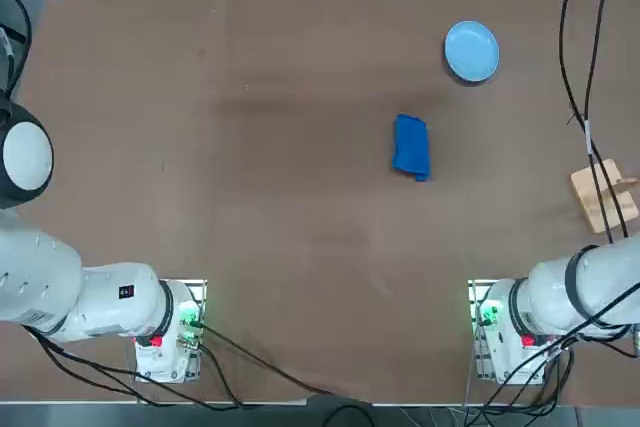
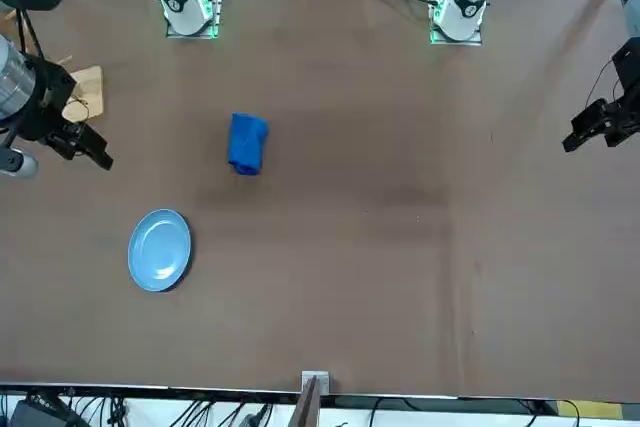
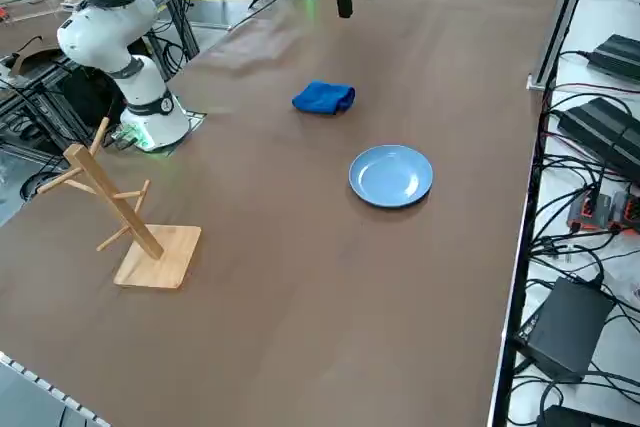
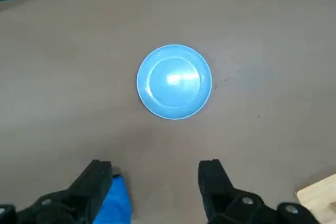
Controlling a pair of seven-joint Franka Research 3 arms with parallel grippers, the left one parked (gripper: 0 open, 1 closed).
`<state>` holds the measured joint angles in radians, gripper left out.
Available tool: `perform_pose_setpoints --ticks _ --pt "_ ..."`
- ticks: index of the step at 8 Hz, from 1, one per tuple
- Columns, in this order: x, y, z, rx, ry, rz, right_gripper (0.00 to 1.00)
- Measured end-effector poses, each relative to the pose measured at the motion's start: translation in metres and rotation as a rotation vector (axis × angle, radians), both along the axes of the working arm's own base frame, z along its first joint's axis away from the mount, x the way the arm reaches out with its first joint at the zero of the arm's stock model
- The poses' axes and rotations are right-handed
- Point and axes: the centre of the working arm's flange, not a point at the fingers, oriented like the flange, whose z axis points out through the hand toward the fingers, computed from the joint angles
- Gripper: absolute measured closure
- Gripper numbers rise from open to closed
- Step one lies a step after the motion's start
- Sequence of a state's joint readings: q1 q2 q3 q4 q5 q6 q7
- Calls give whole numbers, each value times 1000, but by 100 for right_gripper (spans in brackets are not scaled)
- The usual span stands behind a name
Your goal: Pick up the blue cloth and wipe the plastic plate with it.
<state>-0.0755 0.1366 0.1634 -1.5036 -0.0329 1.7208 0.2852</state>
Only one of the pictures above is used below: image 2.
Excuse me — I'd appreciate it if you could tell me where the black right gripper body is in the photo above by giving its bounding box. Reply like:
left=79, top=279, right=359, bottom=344
left=13, top=53, right=79, bottom=143

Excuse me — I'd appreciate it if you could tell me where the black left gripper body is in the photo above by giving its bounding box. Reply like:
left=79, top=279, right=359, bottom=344
left=611, top=36, right=640, bottom=98

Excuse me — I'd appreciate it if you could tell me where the blue cloth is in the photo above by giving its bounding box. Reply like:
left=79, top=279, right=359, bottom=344
left=227, top=112, right=270, bottom=179

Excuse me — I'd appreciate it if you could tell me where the blue plastic plate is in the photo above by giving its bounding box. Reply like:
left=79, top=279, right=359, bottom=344
left=127, top=208, right=194, bottom=294

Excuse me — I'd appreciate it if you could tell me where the wooden cup rack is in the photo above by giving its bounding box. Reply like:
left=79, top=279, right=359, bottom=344
left=2, top=9, right=105, bottom=124

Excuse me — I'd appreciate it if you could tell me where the black device box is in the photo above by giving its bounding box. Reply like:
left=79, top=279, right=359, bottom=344
left=8, top=394, right=81, bottom=427

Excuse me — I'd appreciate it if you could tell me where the silver table clamp bracket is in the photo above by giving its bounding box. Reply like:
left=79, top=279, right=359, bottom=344
left=301, top=370, right=332, bottom=396

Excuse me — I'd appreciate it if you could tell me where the upright mounting post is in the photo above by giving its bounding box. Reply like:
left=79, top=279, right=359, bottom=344
left=292, top=375, right=322, bottom=427

